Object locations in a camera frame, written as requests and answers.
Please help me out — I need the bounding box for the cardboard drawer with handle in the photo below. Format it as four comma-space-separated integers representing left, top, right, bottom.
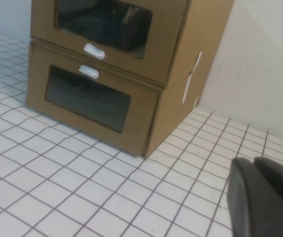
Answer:
30, 0, 191, 87
25, 40, 162, 155

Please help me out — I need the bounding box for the cardboard drawer with handle above window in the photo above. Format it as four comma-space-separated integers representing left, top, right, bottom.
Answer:
25, 40, 162, 155

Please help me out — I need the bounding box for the white plastic drawer handle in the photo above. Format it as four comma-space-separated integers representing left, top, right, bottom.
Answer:
78, 64, 100, 80
83, 42, 106, 61

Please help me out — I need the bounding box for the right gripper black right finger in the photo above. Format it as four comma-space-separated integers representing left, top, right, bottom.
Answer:
254, 157, 283, 205

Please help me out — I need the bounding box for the brown cardboard drawer cabinet shell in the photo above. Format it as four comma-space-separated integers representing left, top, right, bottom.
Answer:
25, 0, 234, 160

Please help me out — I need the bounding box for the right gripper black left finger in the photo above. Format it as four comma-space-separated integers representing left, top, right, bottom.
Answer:
226, 157, 283, 237

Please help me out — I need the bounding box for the long white tape strip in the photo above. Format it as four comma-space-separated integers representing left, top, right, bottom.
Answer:
181, 50, 204, 105

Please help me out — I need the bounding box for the white grid tablecloth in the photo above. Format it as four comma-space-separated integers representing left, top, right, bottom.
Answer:
0, 28, 283, 237

